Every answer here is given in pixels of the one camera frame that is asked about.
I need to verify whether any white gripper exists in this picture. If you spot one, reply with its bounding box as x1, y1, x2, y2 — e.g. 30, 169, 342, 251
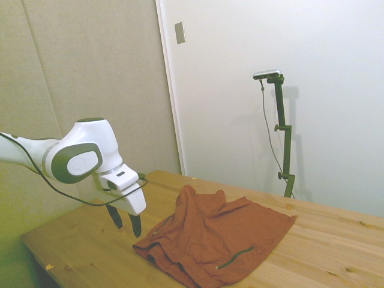
92, 175, 147, 239

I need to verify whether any rust red shirt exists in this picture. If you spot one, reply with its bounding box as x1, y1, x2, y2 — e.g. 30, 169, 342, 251
132, 184, 298, 288

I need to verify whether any white door trim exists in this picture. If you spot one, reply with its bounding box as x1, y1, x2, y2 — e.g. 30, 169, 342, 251
155, 0, 187, 176

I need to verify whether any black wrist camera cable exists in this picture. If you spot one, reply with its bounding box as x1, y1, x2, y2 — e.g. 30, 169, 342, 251
0, 131, 148, 207

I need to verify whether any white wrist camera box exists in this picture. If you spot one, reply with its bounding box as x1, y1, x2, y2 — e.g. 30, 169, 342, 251
100, 166, 139, 191

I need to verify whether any dark green camera stand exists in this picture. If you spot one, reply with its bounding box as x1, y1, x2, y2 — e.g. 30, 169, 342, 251
266, 74, 296, 198

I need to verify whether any grey wall plate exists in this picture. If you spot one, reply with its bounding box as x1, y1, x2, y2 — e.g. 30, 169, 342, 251
174, 21, 187, 45

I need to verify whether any silver camera on stand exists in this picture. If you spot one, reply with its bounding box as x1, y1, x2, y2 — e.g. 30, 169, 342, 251
253, 69, 283, 80

